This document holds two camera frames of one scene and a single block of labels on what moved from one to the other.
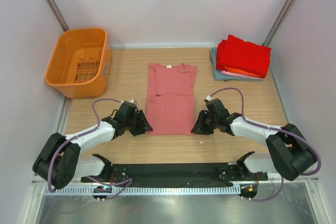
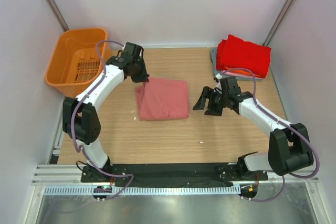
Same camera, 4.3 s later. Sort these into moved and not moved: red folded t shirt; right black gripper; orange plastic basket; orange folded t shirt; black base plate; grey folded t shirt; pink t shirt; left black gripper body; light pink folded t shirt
Moved: left black gripper body; right black gripper; pink t shirt
Not moved: grey folded t shirt; orange folded t shirt; black base plate; orange plastic basket; light pink folded t shirt; red folded t shirt
